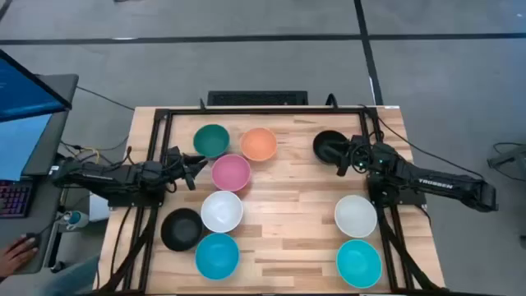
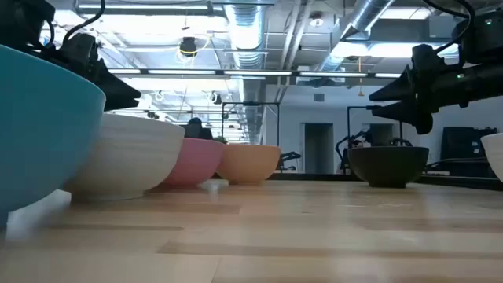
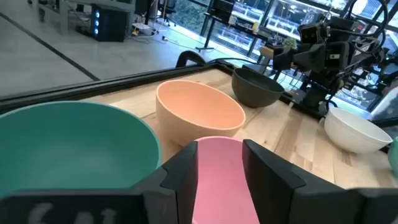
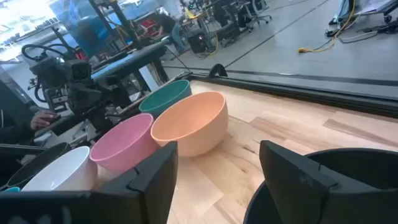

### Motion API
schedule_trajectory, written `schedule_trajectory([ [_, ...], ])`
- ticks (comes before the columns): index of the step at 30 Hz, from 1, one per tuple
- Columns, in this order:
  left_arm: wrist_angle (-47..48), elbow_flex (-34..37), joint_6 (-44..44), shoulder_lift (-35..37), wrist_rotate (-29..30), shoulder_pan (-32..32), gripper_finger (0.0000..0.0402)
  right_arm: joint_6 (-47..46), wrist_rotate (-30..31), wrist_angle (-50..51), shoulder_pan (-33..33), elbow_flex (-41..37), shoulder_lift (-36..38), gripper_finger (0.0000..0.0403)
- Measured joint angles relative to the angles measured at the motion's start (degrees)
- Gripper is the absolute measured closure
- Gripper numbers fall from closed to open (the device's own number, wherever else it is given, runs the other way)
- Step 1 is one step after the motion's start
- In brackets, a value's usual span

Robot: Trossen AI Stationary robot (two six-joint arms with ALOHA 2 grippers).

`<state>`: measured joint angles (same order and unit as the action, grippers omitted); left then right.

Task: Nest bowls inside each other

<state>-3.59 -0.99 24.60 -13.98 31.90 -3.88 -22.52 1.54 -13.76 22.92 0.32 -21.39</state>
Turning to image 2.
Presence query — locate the black table edge strip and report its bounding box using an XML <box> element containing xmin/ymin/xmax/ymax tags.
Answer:
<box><xmin>211</xmin><ymin>171</ymin><xmax>503</xmax><ymax>193</ymax></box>

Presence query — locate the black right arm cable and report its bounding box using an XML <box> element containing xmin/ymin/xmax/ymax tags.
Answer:
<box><xmin>422</xmin><ymin>0</ymin><xmax>476</xmax><ymax>53</ymax></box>

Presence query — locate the black cabinet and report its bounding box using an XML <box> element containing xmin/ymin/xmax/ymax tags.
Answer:
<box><xmin>439</xmin><ymin>126</ymin><xmax>499</xmax><ymax>178</ymax></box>

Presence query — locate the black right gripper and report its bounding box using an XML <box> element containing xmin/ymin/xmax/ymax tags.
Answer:
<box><xmin>368</xmin><ymin>42</ymin><xmax>467</xmax><ymax>135</ymax></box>

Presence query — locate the long ceiling light strip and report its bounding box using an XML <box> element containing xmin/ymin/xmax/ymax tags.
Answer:
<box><xmin>106</xmin><ymin>68</ymin><xmax>402</xmax><ymax>79</ymax></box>

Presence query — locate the teal bowl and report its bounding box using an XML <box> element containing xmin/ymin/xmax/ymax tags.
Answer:
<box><xmin>0</xmin><ymin>43</ymin><xmax>107</xmax><ymax>229</ymax></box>

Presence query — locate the orange bowl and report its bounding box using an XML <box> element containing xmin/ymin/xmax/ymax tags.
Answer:
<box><xmin>215</xmin><ymin>143</ymin><xmax>282</xmax><ymax>186</ymax></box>

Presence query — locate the white ribbed bowl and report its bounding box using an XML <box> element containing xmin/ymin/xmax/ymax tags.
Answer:
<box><xmin>61</xmin><ymin>112</ymin><xmax>186</xmax><ymax>201</ymax></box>
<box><xmin>479</xmin><ymin>132</ymin><xmax>503</xmax><ymax>182</ymax></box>

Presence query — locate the pink bowl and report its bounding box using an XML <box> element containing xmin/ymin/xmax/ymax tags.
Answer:
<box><xmin>163</xmin><ymin>137</ymin><xmax>227</xmax><ymax>188</ymax></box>

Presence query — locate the ribbed silver ventilation duct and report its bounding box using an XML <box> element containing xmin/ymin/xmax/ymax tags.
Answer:
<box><xmin>222</xmin><ymin>3</ymin><xmax>269</xmax><ymax>71</ymax></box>

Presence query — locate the black bowl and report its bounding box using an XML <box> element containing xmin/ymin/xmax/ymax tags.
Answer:
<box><xmin>347</xmin><ymin>145</ymin><xmax>431</xmax><ymax>189</ymax></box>

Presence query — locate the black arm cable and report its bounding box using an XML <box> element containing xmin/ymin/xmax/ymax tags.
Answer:
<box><xmin>422</xmin><ymin>0</ymin><xmax>476</xmax><ymax>53</ymax></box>
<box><xmin>62</xmin><ymin>0</ymin><xmax>106</xmax><ymax>44</ymax></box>

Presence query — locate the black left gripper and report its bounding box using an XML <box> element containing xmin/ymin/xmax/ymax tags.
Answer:
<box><xmin>41</xmin><ymin>32</ymin><xmax>142</xmax><ymax>112</ymax></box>

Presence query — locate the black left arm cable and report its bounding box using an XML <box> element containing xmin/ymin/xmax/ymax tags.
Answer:
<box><xmin>62</xmin><ymin>0</ymin><xmax>106</xmax><ymax>44</ymax></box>

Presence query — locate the person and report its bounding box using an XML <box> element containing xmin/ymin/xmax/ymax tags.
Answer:
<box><xmin>187</xmin><ymin>116</ymin><xmax>215</xmax><ymax>141</ymax></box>

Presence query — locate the yellow hanging pendant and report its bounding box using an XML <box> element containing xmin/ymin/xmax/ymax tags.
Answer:
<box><xmin>356</xmin><ymin>57</ymin><xmax>365</xmax><ymax>97</ymax></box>

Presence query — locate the black metal station frame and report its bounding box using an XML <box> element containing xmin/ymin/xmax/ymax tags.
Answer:
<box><xmin>346</xmin><ymin>104</ymin><xmax>405</xmax><ymax>149</ymax></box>
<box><xmin>221</xmin><ymin>101</ymin><xmax>281</xmax><ymax>147</ymax></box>

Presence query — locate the black ceiling dome camera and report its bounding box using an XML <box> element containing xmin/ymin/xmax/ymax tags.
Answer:
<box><xmin>178</xmin><ymin>36</ymin><xmax>199</xmax><ymax>58</ymax></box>

